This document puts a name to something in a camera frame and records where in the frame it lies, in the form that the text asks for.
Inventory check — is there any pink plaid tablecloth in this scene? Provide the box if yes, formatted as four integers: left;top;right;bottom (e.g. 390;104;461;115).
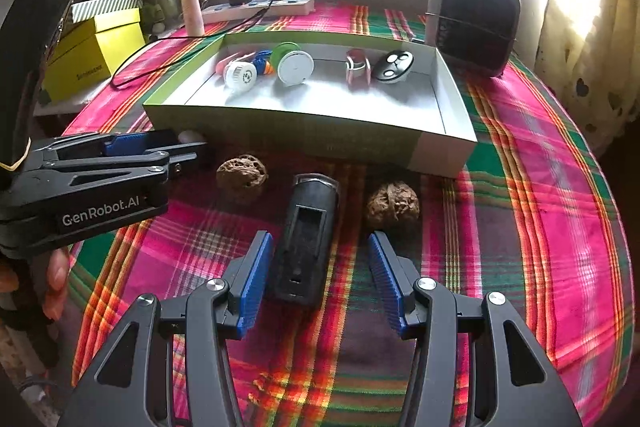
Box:
65;2;633;427

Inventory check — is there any white round device pink strap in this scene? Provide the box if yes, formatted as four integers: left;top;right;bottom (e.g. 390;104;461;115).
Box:
215;52;258;92

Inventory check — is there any grey black space heater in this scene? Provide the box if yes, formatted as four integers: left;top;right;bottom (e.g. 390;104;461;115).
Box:
424;0;522;78

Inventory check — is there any pink white clip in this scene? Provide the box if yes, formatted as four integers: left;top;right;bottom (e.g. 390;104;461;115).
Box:
345;48;372;88

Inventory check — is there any black rectangular device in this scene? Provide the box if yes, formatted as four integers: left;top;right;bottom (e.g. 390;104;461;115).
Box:
272;173;342;308

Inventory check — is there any yellow box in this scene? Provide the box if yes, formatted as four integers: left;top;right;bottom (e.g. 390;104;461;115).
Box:
42;7;147;104

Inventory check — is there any person's left hand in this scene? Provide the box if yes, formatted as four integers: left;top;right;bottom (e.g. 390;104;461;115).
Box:
42;247;71;322

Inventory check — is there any yellow patterned curtain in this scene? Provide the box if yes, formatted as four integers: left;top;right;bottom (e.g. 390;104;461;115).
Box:
532;0;640;152

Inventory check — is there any white cardboard box green rim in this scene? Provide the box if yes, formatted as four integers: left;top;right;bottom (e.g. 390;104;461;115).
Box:
142;32;478;178

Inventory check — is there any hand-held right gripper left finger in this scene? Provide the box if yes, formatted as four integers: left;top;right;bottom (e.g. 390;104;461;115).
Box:
59;229;276;427

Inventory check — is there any black oval remote control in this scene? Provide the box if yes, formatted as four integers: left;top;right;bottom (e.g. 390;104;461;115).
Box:
374;51;412;85

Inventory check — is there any green white spool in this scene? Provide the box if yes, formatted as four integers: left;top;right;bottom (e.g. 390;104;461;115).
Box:
270;41;315;86

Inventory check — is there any brown walnut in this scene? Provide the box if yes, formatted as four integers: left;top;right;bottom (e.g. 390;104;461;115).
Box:
216;154;266;192
366;183;421;225

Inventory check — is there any green white striped box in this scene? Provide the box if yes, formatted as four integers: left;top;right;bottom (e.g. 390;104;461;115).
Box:
71;0;144;24

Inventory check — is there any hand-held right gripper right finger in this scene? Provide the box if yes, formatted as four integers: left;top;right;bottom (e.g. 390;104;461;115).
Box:
367;231;583;427

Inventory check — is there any white power strip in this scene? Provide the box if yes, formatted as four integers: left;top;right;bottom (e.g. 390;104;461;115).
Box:
200;0;316;22

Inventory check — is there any glass tank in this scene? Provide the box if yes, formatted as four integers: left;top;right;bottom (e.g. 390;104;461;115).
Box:
141;0;183;32

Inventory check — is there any blue orange small ring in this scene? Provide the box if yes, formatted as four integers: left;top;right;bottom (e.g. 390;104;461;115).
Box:
252;50;276;76

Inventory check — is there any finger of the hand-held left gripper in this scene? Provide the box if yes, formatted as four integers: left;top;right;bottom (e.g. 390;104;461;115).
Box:
30;141;212;216
40;130;182;160

